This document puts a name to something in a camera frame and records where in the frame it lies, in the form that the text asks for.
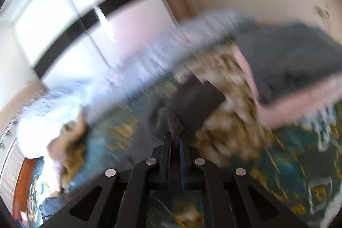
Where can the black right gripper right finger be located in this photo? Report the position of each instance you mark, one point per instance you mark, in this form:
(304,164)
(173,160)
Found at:
(231,199)

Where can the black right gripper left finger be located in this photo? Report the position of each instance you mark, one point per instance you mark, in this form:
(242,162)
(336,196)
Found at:
(116,199)

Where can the dark grey sweatpants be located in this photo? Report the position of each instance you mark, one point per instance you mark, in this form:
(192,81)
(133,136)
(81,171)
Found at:
(184,112)

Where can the beige fluffy sweater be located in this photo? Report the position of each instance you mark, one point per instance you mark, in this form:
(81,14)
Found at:
(65,154)

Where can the teal floral bed blanket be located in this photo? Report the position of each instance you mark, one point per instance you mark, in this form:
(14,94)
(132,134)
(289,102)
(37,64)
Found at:
(299,163)

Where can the light blue floral duvet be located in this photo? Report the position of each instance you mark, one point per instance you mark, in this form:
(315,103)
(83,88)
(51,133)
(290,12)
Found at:
(42,121)

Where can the beige quilted headboard cover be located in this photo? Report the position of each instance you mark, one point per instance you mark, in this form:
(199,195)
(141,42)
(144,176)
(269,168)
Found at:
(11,157)

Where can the pink folded blanket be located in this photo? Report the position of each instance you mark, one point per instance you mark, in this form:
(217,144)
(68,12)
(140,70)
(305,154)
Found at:
(291,107)

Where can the grey folded garment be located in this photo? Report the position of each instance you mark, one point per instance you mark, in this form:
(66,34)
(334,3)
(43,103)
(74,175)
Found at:
(287,58)

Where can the white black sliding wardrobe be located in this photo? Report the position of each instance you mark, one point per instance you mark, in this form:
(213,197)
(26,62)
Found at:
(75,39)

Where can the green hanging plant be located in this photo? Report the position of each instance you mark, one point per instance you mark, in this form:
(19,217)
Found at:
(323,14)

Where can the wooden bed frame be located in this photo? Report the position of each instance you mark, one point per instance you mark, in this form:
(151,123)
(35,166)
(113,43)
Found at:
(22,188)

